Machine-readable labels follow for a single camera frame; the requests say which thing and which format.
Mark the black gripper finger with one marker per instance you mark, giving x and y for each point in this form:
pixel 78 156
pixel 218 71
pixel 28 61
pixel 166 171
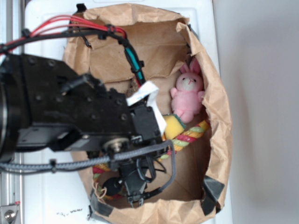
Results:
pixel 113 186
pixel 135 176

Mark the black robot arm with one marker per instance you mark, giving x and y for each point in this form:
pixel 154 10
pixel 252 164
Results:
pixel 114 159

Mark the metal frame rail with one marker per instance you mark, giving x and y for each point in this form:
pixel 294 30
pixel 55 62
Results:
pixel 11 186

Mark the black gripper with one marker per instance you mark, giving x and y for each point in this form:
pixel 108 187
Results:
pixel 47 104

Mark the brown paper bag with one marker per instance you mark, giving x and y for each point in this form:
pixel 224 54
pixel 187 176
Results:
pixel 164 39

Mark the brown rock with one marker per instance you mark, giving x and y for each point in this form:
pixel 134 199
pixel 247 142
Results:
pixel 133 88

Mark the pink plush bunny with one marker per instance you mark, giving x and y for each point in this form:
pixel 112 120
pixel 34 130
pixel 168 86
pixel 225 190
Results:
pixel 188 93

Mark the yellow green sponge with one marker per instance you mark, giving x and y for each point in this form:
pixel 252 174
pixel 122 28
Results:
pixel 174 126

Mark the multicolored twisted rope toy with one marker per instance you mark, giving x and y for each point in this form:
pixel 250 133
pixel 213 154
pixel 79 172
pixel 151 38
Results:
pixel 180 142

